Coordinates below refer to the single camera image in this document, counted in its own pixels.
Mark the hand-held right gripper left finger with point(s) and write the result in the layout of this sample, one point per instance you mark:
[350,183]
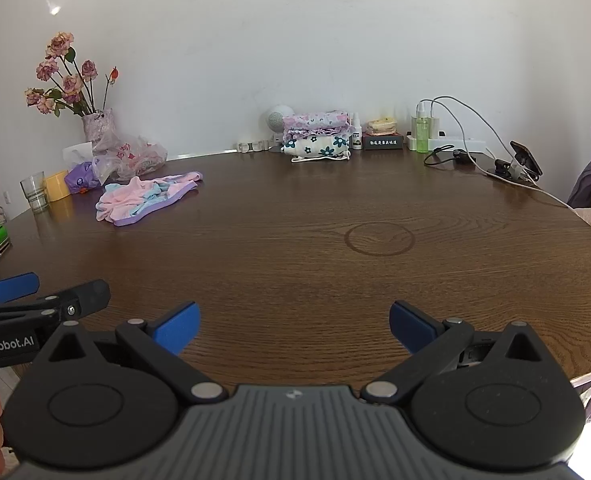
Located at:
[178,327]

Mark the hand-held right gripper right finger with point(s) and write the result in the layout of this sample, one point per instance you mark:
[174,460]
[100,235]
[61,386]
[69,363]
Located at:
[413,327]

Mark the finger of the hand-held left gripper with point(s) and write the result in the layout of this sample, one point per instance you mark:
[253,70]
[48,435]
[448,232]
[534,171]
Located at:
[93,295]
[13,286]

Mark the pink and blue mesh garment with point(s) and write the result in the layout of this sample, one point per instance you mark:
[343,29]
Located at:
[135,197]

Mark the clear drinking glass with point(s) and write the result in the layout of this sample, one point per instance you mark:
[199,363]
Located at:
[34,195]

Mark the yellow cup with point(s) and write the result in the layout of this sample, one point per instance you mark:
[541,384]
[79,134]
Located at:
[55,187]

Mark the purple packet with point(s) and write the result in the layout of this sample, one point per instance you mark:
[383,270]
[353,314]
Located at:
[80,177]

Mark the white tissue box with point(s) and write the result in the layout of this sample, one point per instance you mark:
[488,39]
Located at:
[75,152]

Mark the clear plastic bag red print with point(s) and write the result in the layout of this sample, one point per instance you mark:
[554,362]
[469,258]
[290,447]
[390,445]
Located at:
[135,157]

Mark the plastic-wrapped vase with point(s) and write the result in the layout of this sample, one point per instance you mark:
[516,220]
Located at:
[97,127]

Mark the black box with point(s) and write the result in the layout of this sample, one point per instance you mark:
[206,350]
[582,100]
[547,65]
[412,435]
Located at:
[383,142]

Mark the white power strip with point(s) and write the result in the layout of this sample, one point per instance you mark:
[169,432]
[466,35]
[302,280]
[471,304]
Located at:
[455,142]

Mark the green spray bottle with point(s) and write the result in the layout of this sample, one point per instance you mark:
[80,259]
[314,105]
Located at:
[422,135]

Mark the small white bottle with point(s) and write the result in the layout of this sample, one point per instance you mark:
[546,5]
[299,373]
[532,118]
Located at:
[357,135]

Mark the white floral folded cloth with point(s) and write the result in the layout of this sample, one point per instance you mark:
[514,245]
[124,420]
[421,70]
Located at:
[315,149]

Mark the white charger block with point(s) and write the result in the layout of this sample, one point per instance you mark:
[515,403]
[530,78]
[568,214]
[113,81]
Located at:
[434,125]

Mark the black phone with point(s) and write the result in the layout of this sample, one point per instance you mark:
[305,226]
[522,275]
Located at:
[525,157]

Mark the yellow packet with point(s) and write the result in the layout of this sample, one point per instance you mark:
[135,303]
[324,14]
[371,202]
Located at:
[381,126]

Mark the dried pink roses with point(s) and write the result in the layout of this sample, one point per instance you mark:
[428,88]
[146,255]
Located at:
[70,82]

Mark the purple ruffled folded cloth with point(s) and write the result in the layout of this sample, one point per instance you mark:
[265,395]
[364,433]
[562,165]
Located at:
[325,133]

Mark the purple floral folded cloth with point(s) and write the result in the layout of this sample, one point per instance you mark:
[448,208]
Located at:
[315,120]

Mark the white robot speaker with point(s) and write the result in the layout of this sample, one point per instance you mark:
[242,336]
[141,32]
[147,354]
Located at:
[277,119]

